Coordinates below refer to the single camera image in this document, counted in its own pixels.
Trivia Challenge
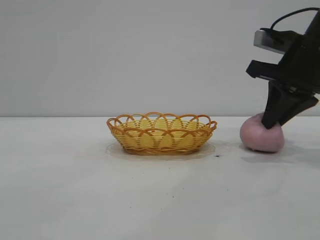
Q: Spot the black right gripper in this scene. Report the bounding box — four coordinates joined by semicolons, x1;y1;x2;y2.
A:
245;9;320;130

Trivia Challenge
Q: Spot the pink peach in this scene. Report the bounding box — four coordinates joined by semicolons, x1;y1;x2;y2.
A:
239;112;286;153

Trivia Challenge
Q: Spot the woven wicker basket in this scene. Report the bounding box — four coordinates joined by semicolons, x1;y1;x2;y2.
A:
106;111;218;156

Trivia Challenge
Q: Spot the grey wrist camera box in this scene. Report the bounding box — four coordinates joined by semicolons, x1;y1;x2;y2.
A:
253;27;300;55

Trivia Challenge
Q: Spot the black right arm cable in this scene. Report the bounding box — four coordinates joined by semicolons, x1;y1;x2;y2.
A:
270;6;320;31

